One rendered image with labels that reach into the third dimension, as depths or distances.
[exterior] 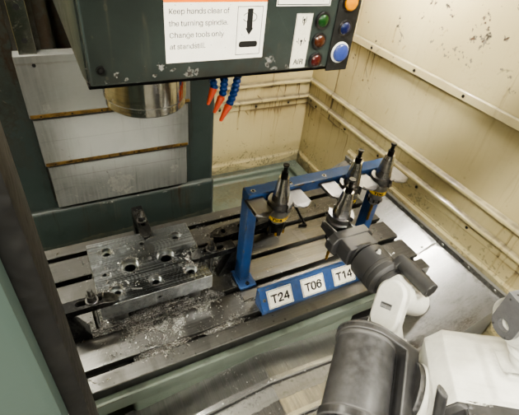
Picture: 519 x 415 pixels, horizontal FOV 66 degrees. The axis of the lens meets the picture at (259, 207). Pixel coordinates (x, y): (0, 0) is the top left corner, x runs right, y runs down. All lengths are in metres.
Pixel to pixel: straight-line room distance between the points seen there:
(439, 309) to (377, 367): 0.91
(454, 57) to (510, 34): 0.18
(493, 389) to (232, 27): 0.60
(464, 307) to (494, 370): 0.88
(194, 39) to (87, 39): 0.14
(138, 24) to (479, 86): 1.09
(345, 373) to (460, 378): 0.15
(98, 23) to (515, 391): 0.70
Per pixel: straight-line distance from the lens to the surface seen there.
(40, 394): 0.18
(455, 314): 1.51
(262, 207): 0.98
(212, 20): 0.63
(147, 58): 0.62
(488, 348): 0.69
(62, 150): 1.40
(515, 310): 0.58
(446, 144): 1.54
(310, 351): 1.28
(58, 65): 1.28
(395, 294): 0.85
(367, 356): 0.62
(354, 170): 1.07
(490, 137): 1.44
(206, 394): 1.19
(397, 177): 1.21
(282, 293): 1.15
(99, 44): 0.60
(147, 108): 0.79
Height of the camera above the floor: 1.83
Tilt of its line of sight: 39 degrees down
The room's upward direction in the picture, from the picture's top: 7 degrees clockwise
